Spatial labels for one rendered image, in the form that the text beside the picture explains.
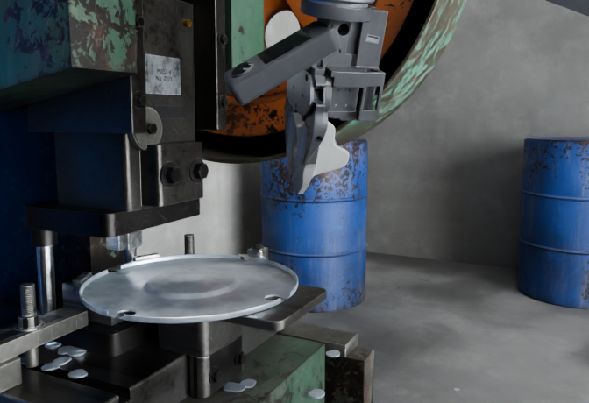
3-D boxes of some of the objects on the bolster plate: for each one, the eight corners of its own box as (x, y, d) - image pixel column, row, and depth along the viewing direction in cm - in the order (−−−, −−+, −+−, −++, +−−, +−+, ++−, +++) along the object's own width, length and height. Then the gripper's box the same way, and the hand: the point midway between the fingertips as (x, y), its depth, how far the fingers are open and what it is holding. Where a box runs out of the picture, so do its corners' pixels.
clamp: (95, 347, 75) (92, 272, 74) (-24, 405, 60) (-31, 312, 59) (63, 339, 78) (60, 266, 77) (-59, 392, 63) (-66, 303, 62)
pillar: (60, 313, 80) (55, 215, 78) (46, 317, 78) (41, 217, 76) (49, 310, 81) (44, 214, 79) (36, 315, 79) (30, 215, 77)
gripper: (401, 13, 55) (365, 207, 64) (361, -2, 63) (334, 173, 71) (320, 7, 52) (294, 211, 61) (288, -7, 60) (269, 176, 68)
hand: (294, 182), depth 65 cm, fingers closed
